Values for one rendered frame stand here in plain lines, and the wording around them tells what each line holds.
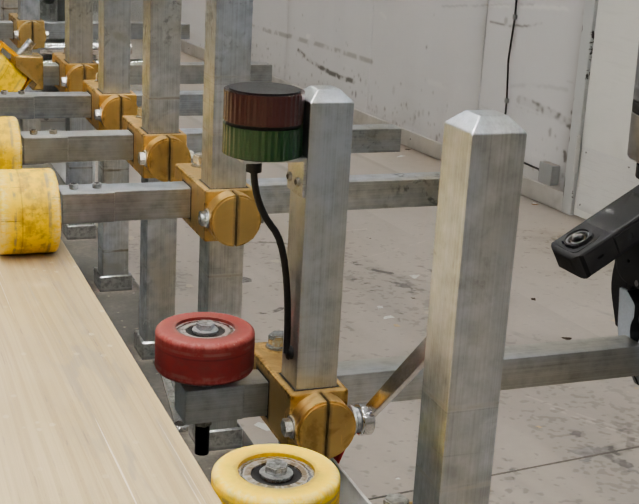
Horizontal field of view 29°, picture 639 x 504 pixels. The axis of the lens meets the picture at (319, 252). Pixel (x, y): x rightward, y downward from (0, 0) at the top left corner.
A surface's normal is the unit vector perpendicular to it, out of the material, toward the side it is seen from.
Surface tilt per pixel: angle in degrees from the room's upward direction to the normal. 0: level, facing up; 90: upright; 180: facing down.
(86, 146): 90
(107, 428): 0
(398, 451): 0
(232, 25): 90
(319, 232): 90
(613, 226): 30
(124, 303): 0
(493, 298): 90
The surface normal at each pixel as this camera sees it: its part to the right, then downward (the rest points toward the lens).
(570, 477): 0.05, -0.95
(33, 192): 0.29, -0.44
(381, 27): -0.90, 0.08
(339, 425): 0.36, 0.29
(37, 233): 0.33, 0.51
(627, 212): -0.41, -0.80
